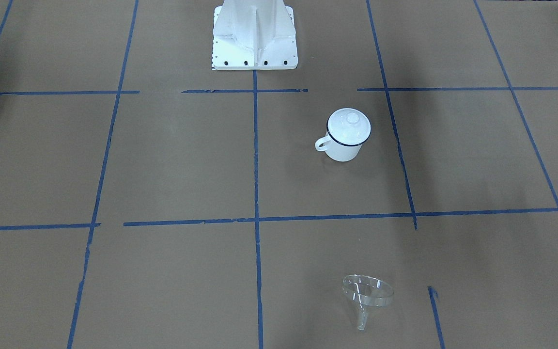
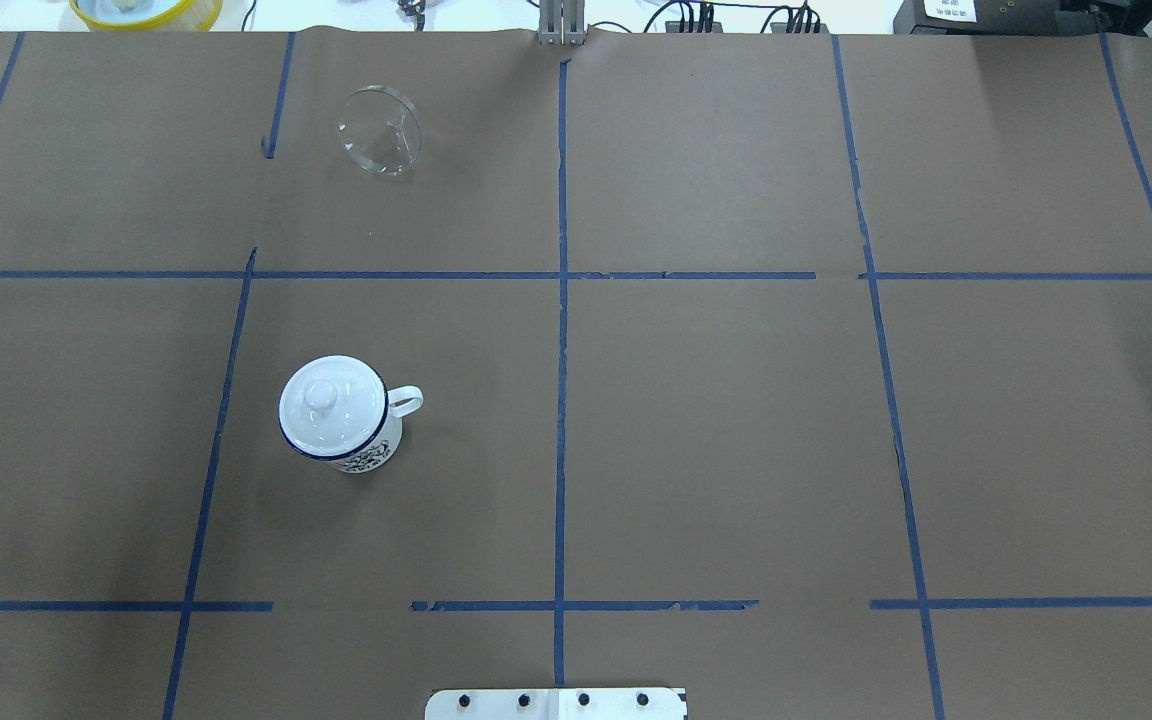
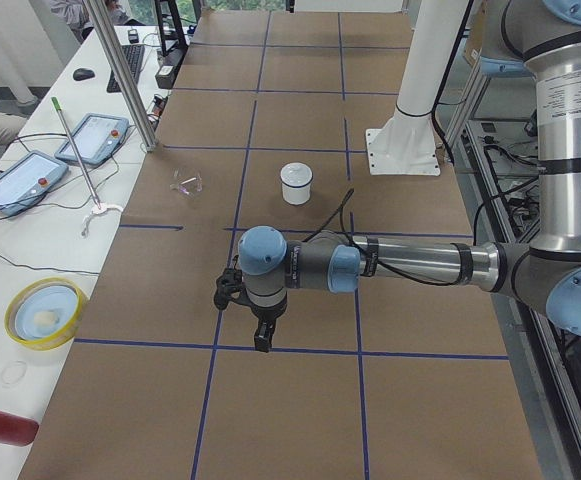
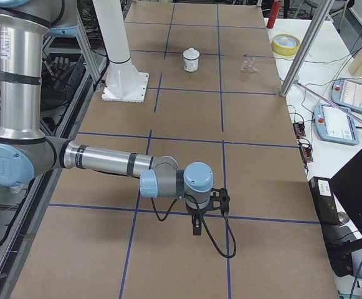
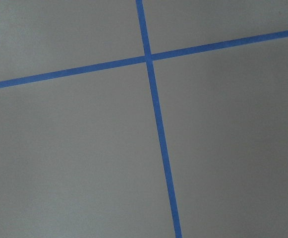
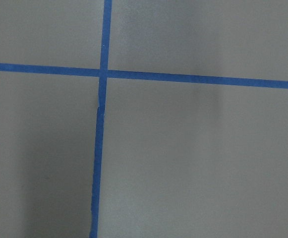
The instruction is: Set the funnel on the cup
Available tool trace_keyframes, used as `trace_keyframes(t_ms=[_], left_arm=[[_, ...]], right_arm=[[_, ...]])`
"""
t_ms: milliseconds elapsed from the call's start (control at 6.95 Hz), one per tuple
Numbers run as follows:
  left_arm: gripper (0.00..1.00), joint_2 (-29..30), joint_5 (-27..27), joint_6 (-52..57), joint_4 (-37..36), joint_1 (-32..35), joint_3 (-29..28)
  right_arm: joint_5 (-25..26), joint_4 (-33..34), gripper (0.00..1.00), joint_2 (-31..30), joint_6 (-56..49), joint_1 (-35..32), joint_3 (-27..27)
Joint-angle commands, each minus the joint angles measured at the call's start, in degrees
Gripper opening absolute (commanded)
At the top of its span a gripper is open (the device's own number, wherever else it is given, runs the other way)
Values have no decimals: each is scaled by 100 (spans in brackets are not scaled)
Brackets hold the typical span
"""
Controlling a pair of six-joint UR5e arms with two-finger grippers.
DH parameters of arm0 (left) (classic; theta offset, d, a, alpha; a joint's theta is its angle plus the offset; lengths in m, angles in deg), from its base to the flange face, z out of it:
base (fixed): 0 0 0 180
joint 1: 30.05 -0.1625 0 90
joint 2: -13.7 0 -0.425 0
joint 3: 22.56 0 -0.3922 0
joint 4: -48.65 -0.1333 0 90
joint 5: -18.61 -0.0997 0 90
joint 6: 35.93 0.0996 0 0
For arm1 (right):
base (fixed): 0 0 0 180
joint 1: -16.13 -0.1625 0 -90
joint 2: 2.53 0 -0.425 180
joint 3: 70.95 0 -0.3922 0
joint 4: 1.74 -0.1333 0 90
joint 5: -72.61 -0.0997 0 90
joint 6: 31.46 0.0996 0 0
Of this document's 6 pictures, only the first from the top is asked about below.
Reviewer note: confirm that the white mug lid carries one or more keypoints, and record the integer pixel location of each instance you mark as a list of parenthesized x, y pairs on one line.
[(349, 127)]

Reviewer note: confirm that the clear glass funnel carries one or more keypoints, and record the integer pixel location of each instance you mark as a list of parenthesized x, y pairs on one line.
[(366, 294)]

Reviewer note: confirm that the white enamel mug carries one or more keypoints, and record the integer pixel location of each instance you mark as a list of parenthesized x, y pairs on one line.
[(337, 151)]

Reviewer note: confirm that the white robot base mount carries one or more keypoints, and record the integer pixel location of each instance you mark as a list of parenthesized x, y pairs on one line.
[(254, 34)]

